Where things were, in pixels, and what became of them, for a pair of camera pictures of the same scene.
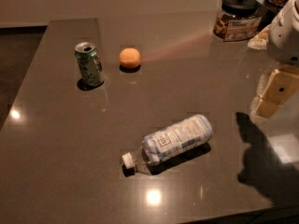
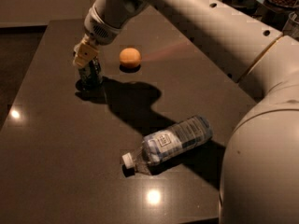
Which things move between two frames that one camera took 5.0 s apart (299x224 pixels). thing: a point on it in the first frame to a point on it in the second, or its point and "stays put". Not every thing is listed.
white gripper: x=284 y=42 to x=99 y=27
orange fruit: x=130 y=58 stays put
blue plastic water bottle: x=171 y=141 stays put
